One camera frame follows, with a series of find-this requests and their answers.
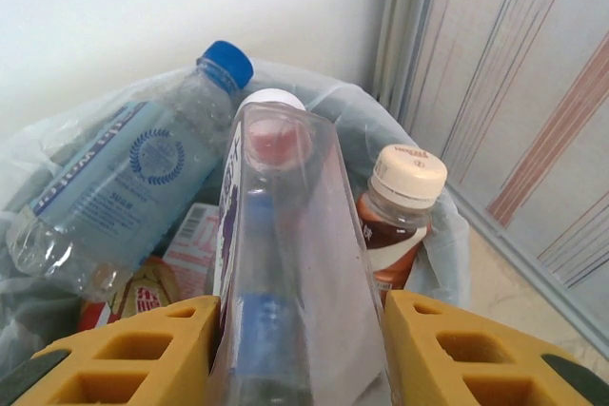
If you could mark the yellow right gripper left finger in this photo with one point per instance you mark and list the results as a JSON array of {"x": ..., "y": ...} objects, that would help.
[{"x": 185, "y": 377}]

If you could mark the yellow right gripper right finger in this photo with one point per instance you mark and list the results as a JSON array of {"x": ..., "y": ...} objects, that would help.
[{"x": 418, "y": 377}]

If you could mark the red gold label bottle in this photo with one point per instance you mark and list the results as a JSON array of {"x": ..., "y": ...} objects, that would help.
[{"x": 190, "y": 254}]

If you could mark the brown label milk tea bottle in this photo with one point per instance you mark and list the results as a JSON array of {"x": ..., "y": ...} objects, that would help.
[{"x": 399, "y": 225}]

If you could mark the purple grape juice bottle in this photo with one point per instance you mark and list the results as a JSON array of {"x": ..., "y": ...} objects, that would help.
[{"x": 304, "y": 258}]

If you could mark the light blue label water bottle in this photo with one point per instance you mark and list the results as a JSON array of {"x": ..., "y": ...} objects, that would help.
[{"x": 119, "y": 187}]

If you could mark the white plastic bin liner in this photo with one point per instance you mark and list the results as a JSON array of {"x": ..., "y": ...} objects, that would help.
[{"x": 447, "y": 258}]

